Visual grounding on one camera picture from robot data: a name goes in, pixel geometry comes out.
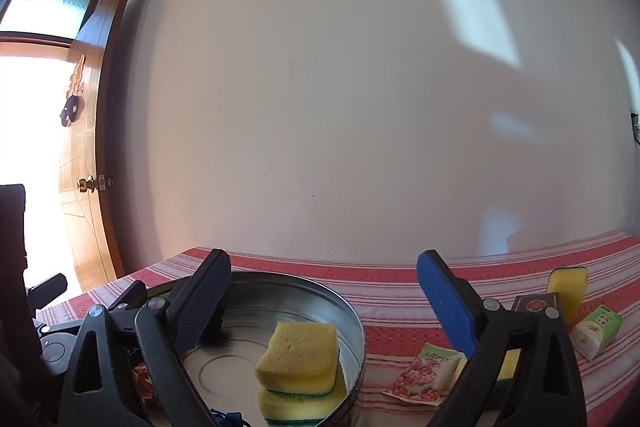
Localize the red snack packet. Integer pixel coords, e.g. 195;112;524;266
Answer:
132;363;160;405

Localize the yellow sponge dark backing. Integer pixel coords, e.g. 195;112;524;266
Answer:
547;267;588;326

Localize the yellow green scouring sponge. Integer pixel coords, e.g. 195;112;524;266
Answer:
257;364;347;425

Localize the yellow sponge green backing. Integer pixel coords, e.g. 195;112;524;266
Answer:
255;322;340;395

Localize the black gift box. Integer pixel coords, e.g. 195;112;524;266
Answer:
511;293;559;313

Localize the round metal tin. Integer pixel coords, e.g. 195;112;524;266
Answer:
112;270;368;427

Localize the green tissue pack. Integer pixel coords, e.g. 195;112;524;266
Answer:
570;305;623;361

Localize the pink floral snack packet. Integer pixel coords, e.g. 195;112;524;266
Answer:
384;343;468;407

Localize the wooden door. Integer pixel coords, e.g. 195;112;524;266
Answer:
58;0;128;291

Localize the red striped tablecloth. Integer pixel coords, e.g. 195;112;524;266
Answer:
37;229;640;427

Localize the door hanging ornament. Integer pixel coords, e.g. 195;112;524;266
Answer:
60;54;86;127

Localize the brass door handle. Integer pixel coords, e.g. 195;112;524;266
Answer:
77;173;115;193

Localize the wall power outlet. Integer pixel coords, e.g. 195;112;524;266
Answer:
630;109;640;145

